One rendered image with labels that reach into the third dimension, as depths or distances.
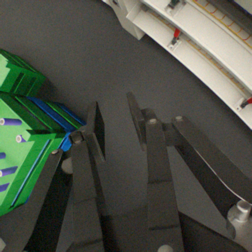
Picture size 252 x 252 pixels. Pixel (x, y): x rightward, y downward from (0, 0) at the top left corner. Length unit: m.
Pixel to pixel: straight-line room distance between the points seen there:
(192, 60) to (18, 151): 0.56
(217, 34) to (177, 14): 0.09
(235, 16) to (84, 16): 0.69
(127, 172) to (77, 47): 0.56
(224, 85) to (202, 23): 0.24
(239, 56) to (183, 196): 0.55
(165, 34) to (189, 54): 0.10
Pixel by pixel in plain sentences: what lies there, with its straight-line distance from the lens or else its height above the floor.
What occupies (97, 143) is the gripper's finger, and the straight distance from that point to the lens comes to 0.16.
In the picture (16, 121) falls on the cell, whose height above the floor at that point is 0.34.
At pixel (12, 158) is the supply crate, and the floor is 0.32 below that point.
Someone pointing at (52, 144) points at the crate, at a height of 0.28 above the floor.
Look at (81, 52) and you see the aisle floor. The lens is 0.88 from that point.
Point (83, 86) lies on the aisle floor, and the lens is 0.84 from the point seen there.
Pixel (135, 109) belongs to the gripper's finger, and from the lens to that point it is 0.17.
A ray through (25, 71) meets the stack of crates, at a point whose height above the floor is 0.14.
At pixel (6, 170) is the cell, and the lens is 0.55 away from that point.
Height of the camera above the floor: 0.75
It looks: 77 degrees down
